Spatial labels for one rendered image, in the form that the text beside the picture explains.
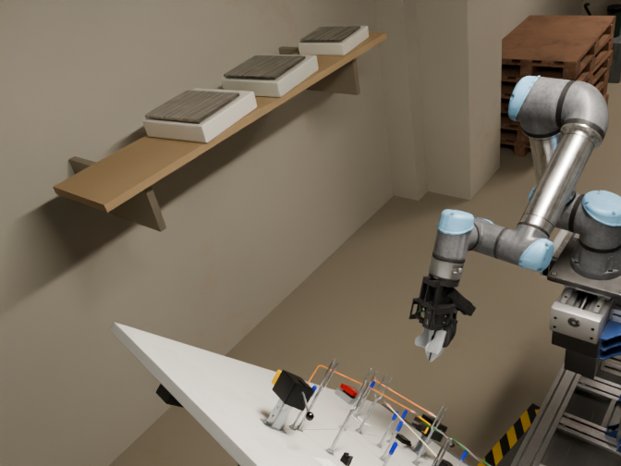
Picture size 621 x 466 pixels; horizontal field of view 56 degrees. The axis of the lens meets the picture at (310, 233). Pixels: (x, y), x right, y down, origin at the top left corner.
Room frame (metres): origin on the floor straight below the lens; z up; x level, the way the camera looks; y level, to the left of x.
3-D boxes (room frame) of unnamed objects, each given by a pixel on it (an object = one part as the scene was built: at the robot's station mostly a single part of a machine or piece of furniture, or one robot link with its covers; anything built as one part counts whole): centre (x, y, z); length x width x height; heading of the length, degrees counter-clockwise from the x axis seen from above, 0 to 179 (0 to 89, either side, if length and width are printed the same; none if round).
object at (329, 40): (2.90, -0.30, 1.54); 0.30 x 0.28 x 0.07; 136
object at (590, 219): (1.33, -0.83, 1.33); 0.13 x 0.12 x 0.14; 40
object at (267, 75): (2.55, 0.03, 1.55); 0.36 x 0.34 x 0.09; 136
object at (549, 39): (4.48, -2.15, 0.39); 1.15 x 0.76 x 0.78; 136
